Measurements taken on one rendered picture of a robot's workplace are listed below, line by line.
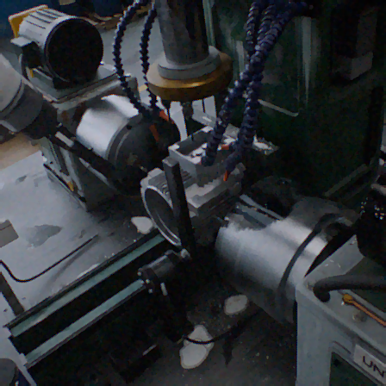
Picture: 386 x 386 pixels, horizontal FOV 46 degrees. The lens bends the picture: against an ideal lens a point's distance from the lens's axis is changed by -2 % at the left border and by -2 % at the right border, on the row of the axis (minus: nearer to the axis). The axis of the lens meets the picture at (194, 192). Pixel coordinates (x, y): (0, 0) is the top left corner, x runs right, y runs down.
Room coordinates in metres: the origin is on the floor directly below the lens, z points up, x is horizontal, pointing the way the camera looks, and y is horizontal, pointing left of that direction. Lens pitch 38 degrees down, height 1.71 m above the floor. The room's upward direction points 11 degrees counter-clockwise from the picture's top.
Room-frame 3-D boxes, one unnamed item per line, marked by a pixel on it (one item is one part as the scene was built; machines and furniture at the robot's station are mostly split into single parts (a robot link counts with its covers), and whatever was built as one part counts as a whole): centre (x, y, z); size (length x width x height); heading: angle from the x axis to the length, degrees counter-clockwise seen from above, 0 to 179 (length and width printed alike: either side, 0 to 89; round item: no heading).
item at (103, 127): (1.18, 0.19, 1.04); 0.37 x 0.25 x 0.25; 32
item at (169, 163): (0.70, 0.03, 1.12); 0.04 x 0.03 x 0.26; 122
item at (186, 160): (0.90, -0.04, 1.11); 0.12 x 0.11 x 0.07; 122
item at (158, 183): (0.88, 0.00, 1.01); 0.20 x 0.19 x 0.19; 122
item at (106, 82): (1.38, 0.31, 0.99); 0.35 x 0.31 x 0.37; 32
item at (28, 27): (1.40, 0.36, 1.16); 0.33 x 0.26 x 0.42; 32
